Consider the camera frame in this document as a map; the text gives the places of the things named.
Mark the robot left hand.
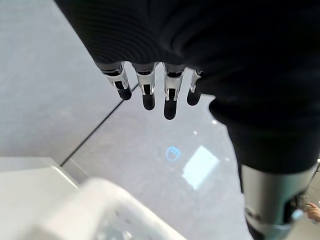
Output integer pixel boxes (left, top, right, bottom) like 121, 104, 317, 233
53, 0, 320, 240

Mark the white plastic laundry basket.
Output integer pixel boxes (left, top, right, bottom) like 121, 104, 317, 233
29, 176, 186, 240

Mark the person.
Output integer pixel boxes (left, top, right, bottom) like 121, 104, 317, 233
291, 194, 320, 227

